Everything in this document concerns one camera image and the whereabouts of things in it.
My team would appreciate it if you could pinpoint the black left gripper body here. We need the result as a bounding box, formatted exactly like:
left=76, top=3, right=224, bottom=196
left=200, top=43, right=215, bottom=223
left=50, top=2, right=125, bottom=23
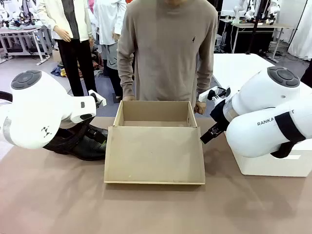
left=73, top=118, right=103, bottom=137

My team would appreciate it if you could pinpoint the person's right forearm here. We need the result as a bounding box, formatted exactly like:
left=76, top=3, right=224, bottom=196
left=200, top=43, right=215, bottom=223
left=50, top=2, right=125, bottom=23
left=118, top=70, right=136, bottom=98

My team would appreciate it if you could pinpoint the white storage box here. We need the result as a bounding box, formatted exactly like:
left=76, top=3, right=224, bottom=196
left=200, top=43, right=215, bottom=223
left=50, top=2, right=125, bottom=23
left=230, top=140, right=312, bottom=177

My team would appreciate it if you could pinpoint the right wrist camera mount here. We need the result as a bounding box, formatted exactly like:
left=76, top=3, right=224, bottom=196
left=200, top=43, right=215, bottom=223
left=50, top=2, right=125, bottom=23
left=198, top=85, right=232, bottom=102

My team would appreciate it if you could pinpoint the person's left hand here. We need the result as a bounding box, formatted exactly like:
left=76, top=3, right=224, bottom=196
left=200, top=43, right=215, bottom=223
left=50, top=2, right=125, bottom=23
left=194, top=101, right=207, bottom=115

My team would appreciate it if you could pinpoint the black vertical pole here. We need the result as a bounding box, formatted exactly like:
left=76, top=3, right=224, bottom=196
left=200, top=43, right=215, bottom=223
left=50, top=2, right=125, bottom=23
left=245, top=0, right=263, bottom=55

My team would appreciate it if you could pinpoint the mannequin in white shirt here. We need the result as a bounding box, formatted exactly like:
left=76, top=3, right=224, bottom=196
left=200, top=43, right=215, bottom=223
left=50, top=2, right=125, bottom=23
left=93, top=0, right=128, bottom=99

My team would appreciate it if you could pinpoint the person in beige sweater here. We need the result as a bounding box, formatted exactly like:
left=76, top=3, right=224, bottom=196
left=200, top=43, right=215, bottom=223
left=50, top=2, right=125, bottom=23
left=117, top=0, right=218, bottom=108

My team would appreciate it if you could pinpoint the person's left forearm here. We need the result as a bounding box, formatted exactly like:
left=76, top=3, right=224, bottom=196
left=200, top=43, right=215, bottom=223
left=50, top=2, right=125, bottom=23
left=196, top=73, right=215, bottom=104

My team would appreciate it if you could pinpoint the brown cardboard shoe box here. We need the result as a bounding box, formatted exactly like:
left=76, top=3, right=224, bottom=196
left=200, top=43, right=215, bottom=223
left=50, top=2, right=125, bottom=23
left=104, top=100, right=206, bottom=186

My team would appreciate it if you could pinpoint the colourful clothes pile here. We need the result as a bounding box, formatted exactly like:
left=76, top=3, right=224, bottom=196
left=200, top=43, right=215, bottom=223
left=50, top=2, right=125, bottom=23
left=50, top=39, right=106, bottom=79

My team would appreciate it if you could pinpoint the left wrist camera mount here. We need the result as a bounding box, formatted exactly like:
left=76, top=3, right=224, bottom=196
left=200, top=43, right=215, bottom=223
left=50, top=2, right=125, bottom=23
left=88, top=89, right=107, bottom=107

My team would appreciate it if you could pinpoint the black right arm cable sleeve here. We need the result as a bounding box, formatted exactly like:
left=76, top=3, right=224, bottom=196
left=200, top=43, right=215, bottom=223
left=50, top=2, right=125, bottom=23
left=270, top=112, right=307, bottom=159

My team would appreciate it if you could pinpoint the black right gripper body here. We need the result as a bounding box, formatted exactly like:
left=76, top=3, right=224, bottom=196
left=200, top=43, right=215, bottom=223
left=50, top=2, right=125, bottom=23
left=210, top=100, right=232, bottom=132

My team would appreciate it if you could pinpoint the lab desk with equipment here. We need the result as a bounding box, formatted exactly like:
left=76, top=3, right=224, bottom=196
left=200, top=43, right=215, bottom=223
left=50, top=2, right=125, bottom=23
left=219, top=19, right=295, bottom=55

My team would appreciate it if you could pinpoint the white-framed lab desk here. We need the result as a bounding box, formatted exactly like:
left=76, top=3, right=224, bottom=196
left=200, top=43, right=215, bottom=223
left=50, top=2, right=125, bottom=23
left=0, top=25, right=53, bottom=66

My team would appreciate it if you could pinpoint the black leather dress shoe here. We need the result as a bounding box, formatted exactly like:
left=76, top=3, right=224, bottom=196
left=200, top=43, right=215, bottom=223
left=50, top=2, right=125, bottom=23
left=43, top=121, right=108, bottom=161

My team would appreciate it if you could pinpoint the white curtain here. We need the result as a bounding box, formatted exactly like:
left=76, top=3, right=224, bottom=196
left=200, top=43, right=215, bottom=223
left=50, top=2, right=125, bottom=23
left=287, top=0, right=312, bottom=61

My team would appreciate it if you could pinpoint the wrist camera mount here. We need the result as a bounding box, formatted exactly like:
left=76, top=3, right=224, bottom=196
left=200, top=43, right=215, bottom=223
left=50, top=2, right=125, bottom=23
left=198, top=85, right=232, bottom=102
left=88, top=89, right=107, bottom=107

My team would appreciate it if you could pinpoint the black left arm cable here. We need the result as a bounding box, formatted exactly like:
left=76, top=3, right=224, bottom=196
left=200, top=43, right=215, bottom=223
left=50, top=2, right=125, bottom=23
left=0, top=90, right=13, bottom=105

